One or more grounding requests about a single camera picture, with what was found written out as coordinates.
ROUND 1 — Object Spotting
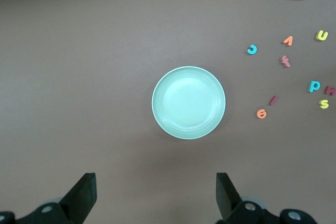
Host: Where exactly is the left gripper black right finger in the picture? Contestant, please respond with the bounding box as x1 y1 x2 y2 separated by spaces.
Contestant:
216 173 320 224

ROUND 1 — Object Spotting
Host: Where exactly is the pinkish red foam letter f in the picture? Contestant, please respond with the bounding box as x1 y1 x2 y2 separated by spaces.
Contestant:
279 55 291 68

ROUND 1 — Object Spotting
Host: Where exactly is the pale green plate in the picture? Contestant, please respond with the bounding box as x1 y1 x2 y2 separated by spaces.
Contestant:
151 66 226 140

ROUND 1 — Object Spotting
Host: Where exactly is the brown table cover sheet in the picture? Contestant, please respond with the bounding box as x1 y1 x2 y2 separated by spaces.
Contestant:
0 0 336 224

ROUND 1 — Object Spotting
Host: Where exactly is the teal foam letter p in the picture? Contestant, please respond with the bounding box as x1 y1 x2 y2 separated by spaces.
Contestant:
308 80 321 93

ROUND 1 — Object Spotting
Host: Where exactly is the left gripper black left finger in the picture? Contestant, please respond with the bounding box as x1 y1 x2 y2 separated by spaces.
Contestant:
0 173 97 224

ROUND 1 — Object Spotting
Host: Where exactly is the yellow foam letter u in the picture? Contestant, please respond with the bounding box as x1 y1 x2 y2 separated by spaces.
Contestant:
316 30 329 42

